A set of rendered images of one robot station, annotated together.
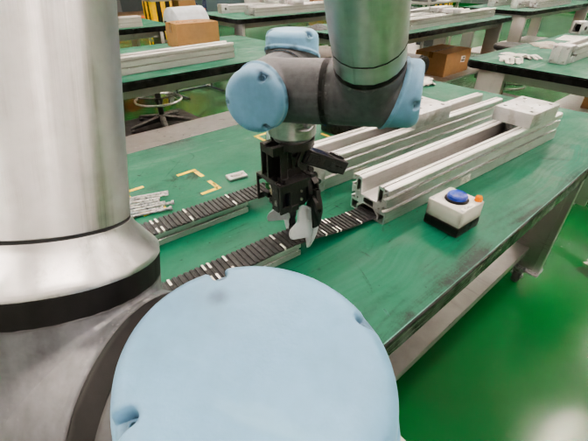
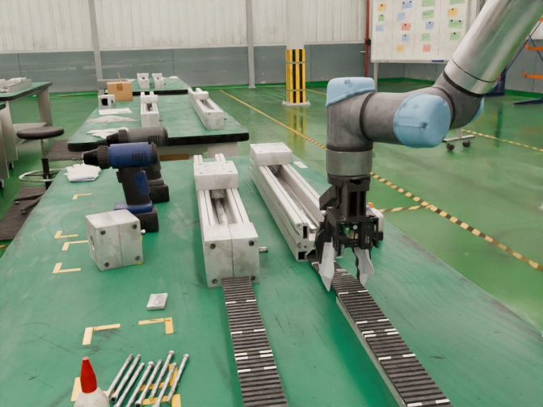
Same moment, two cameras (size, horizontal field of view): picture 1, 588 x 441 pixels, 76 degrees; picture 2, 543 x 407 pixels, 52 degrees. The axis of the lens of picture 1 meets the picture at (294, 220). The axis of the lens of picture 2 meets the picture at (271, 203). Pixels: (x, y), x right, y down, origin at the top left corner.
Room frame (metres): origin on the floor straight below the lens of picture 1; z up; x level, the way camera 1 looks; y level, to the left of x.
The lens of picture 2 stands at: (0.26, 0.84, 1.22)
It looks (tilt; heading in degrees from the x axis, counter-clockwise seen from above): 16 degrees down; 299
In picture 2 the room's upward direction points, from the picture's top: 2 degrees counter-clockwise
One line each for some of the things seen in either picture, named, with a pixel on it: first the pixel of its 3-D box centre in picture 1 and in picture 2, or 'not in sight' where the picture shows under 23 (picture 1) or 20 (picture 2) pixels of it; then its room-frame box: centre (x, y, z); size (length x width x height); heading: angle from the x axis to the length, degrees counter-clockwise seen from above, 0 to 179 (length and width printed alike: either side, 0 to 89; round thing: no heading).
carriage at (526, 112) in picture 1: (523, 115); (270, 157); (1.09, -0.68, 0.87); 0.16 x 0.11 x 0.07; 127
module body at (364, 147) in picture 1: (414, 132); (216, 197); (1.09, -0.36, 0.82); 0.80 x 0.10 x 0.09; 127
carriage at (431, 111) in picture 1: (417, 115); (215, 179); (1.09, -0.36, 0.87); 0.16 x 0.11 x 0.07; 127
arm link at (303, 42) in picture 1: (291, 71); (351, 113); (0.57, 0.00, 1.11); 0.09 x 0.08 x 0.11; 162
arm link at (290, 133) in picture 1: (293, 124); (351, 161); (0.57, 0.00, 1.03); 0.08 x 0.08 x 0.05
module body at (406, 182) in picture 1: (472, 152); (284, 192); (0.94, -0.48, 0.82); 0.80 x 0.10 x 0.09; 127
